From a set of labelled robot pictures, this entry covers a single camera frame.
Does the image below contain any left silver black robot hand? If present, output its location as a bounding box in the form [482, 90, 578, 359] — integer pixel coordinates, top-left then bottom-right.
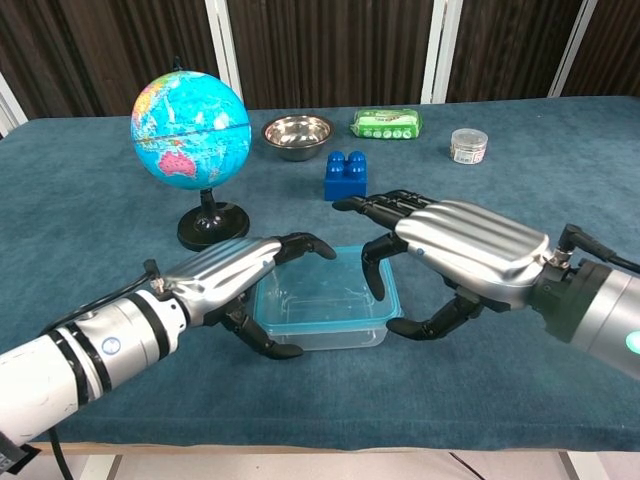
[162, 231, 338, 361]

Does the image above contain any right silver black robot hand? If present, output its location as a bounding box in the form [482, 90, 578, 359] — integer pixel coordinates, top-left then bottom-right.
[331, 188, 554, 341]

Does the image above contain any clear blue plastic container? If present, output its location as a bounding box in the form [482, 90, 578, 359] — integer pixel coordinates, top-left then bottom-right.
[251, 244, 404, 338]

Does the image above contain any clear plastic storage container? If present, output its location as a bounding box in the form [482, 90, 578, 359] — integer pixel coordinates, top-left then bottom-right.
[263, 323, 390, 353]

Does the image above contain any small clear round jar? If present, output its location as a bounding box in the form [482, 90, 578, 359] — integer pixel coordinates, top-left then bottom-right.
[449, 127, 489, 165]

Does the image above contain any blue desk globe black stand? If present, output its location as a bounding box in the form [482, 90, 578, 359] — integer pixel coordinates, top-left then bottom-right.
[130, 56, 253, 253]

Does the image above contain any blue toy building block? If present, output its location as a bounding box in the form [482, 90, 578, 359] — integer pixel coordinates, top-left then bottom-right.
[323, 149, 369, 203]

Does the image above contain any green wet wipes pack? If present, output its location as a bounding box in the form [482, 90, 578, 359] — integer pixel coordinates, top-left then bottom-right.
[348, 107, 425, 141]

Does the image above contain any stainless steel bowl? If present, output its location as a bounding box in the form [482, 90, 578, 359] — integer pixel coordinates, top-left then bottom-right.
[261, 114, 336, 163]

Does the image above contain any blue table cloth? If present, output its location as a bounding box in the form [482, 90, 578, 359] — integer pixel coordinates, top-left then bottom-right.
[0, 95, 640, 454]

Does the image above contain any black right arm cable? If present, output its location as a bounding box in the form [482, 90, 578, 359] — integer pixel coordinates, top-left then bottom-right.
[556, 223, 640, 275]

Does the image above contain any white frame post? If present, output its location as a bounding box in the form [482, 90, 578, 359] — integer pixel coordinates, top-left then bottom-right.
[420, 0, 464, 105]
[204, 0, 245, 112]
[546, 0, 599, 99]
[0, 71, 29, 140]

